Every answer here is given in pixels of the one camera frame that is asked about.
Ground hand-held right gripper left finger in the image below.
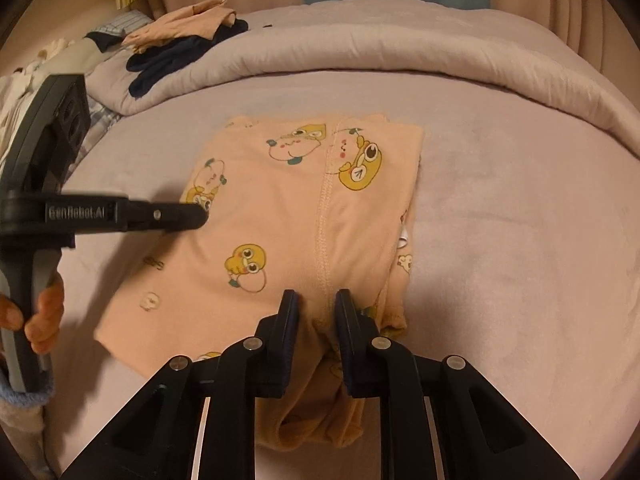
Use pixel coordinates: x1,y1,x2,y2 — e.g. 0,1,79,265
60,289,302,480

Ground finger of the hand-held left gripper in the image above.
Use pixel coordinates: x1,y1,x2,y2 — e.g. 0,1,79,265
119,199,210,234

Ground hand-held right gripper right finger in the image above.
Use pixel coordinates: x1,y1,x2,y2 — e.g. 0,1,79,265
334,288,581,480

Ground pink cartoon print pajama top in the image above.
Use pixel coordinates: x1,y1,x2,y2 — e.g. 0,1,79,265
94,114,426,453

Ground person's left forearm fleece sleeve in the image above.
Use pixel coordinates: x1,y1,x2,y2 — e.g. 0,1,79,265
0,355,57,467

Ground folded navy clothes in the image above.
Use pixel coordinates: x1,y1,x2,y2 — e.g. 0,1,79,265
126,19,250,99

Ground folded pink clothes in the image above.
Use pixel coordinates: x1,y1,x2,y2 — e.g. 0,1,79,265
122,0,237,54

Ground person's left hand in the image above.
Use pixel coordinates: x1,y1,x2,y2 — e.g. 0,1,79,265
0,272,67,357

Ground blue plaid duvet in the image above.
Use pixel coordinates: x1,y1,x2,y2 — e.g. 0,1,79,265
74,101,124,162

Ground white crumpled cloth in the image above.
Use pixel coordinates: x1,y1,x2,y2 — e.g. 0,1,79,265
0,59,52,137

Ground beige grey cloth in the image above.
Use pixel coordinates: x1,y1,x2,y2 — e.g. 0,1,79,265
49,40,109,77

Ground cream plush cloth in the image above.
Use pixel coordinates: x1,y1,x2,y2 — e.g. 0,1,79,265
36,40,69,62

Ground dark navy cloth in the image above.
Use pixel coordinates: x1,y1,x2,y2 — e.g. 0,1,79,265
84,31,127,54

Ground striped pillow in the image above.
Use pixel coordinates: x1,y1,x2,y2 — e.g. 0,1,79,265
94,9,154,37

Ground grey rolled comforter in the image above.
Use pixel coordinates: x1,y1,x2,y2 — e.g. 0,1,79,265
85,7,640,157

